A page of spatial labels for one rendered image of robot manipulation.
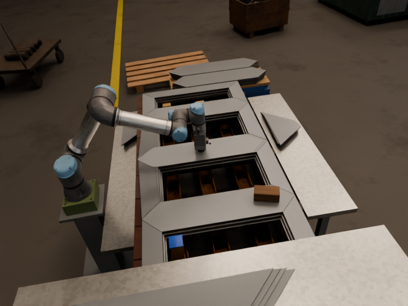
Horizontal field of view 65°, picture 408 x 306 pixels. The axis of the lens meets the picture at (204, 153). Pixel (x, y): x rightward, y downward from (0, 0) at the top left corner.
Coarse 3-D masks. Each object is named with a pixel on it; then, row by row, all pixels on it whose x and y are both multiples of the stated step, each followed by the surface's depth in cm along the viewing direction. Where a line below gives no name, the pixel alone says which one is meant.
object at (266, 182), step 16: (176, 96) 240; (192, 96) 241; (208, 96) 243; (208, 160) 181; (224, 160) 182; (240, 160) 183; (256, 160) 182; (160, 176) 175; (160, 192) 165; (208, 224) 146; (224, 224) 147; (240, 224) 148; (256, 224) 149; (288, 240) 141
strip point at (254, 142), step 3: (246, 135) 194; (249, 135) 194; (246, 138) 192; (249, 138) 192; (252, 138) 192; (255, 138) 192; (258, 138) 191; (249, 141) 190; (252, 141) 190; (255, 141) 189; (258, 141) 189; (261, 141) 189; (252, 144) 187; (255, 144) 187; (258, 144) 187; (252, 147) 186; (255, 147) 185; (252, 150) 184
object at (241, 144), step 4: (232, 136) 195; (236, 136) 195; (240, 136) 194; (244, 136) 194; (236, 140) 192; (240, 140) 191; (244, 140) 191; (236, 144) 188; (240, 144) 188; (244, 144) 188; (248, 144) 188; (236, 148) 186; (240, 148) 186; (244, 148) 185; (248, 148) 185; (240, 152) 183; (244, 152) 182; (248, 152) 182
